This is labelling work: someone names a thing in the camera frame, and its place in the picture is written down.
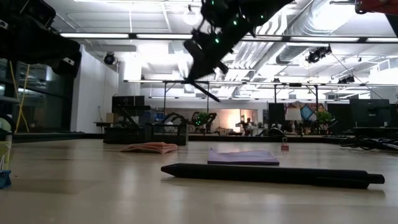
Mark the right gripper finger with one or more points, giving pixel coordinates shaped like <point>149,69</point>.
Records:
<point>207,70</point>
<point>196,70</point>

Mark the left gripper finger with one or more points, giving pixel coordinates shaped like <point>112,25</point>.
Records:
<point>57,43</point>
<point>56,54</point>

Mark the white paper note stack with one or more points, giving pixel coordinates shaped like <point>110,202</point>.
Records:
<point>152,147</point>

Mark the purple sticky note pad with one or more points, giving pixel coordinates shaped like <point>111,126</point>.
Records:
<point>242,158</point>

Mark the red binder clip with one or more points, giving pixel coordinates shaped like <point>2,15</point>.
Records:
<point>285,147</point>

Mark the blue binder clip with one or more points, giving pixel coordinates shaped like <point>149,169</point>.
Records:
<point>4,180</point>

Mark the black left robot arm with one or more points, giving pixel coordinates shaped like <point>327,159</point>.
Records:
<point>18,40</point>

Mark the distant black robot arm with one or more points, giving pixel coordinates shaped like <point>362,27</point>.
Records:
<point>211,119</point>
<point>174,118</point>

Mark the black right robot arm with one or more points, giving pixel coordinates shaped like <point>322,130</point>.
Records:
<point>248,12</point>

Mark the black mesh desk organizer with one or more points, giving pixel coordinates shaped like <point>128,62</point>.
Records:
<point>168,135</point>

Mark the long ceiling light strip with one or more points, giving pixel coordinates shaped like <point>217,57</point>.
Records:
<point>382,40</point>
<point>161,36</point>
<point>264,38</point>
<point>93,35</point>
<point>323,39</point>

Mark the round white ceiling lamp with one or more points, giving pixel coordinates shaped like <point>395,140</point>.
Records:
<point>189,17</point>

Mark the black ceiling spotlight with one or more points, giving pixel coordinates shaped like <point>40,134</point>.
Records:
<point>317,54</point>
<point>346,80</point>
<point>109,58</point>

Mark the green potted plant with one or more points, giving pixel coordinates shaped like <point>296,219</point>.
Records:
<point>325,117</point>
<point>202,117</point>

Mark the brown cardboard box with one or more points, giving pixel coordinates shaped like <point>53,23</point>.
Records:
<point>110,117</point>

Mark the person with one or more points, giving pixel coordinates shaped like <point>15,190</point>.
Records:
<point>248,124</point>

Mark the black overhead beam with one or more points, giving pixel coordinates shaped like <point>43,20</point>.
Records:
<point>132,36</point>

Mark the white shade table lamp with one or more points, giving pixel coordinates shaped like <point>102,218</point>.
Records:
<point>293,114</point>

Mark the large black monitor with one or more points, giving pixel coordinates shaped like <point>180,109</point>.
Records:
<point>370,112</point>

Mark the distant black rig frame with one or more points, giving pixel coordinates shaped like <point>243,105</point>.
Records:
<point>264,83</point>

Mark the black aluminium table frame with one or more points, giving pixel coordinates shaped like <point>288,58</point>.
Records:
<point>233,138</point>

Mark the silver ventilation duct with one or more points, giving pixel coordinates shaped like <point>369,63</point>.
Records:
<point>311,25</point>

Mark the colourful wall artwork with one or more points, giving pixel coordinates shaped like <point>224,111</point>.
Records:
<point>308,112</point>

